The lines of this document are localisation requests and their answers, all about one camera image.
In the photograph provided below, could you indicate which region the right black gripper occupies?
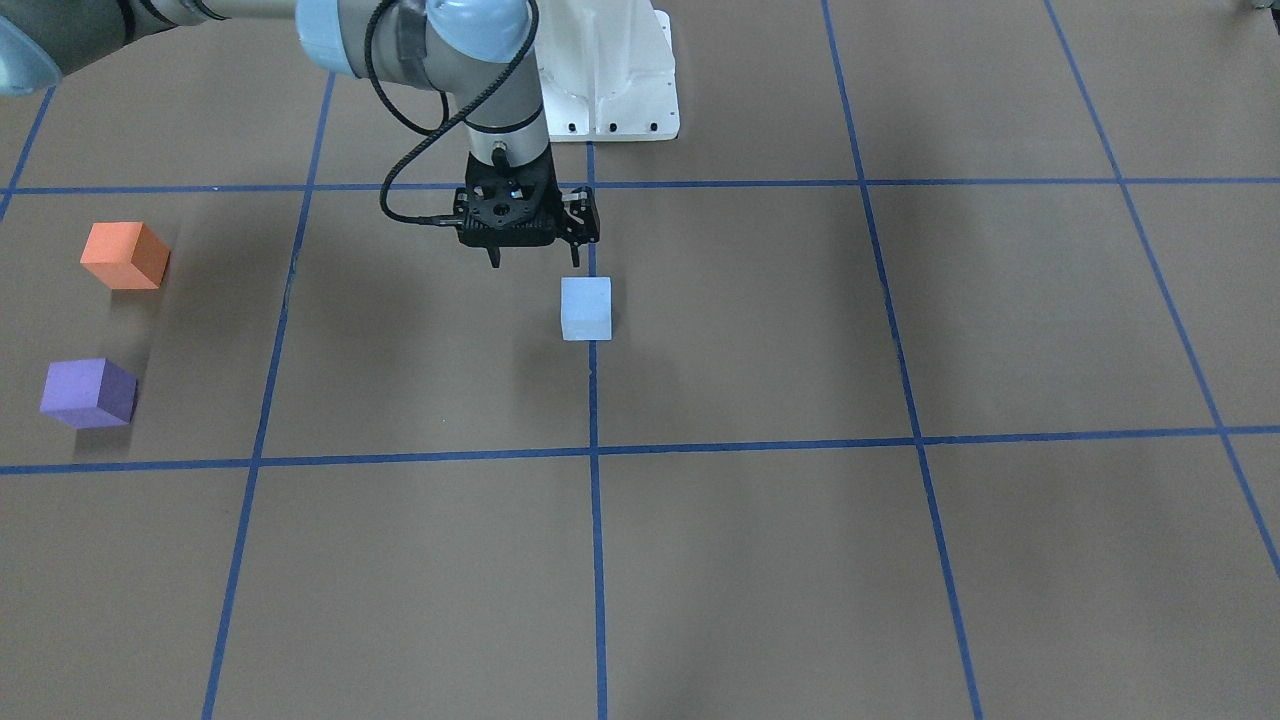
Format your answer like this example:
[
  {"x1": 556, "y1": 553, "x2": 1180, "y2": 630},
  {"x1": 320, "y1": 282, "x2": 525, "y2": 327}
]
[{"x1": 456, "y1": 150, "x2": 584, "y2": 269}]

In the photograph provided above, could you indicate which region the light blue foam block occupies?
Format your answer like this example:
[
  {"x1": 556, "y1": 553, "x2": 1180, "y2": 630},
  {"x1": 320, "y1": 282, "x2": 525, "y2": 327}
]
[{"x1": 559, "y1": 275, "x2": 613, "y2": 342}]

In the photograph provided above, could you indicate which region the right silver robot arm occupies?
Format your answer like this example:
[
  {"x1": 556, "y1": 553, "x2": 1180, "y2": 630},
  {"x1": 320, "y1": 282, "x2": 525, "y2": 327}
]
[{"x1": 1, "y1": 1, "x2": 599, "y2": 266}]

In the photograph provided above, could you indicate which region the orange foam block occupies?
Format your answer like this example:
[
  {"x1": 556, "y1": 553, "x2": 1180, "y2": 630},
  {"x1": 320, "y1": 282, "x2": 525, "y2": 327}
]
[{"x1": 79, "y1": 222, "x2": 172, "y2": 291}]

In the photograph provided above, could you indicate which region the purple foam block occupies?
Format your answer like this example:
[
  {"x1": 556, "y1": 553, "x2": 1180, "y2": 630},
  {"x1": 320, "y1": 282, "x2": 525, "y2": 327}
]
[{"x1": 38, "y1": 357, "x2": 138, "y2": 430}]

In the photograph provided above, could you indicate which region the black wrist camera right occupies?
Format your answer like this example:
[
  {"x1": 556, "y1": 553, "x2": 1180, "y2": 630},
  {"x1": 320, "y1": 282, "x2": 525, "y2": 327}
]
[{"x1": 557, "y1": 184, "x2": 602, "y2": 246}]

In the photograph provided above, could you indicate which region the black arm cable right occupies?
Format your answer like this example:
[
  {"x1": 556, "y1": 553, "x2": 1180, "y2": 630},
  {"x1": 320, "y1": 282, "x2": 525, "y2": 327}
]
[{"x1": 364, "y1": 0, "x2": 541, "y2": 225}]

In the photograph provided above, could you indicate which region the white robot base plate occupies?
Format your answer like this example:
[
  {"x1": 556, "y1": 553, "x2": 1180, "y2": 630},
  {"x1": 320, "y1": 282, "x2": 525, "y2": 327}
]
[{"x1": 535, "y1": 1, "x2": 681, "y2": 143}]

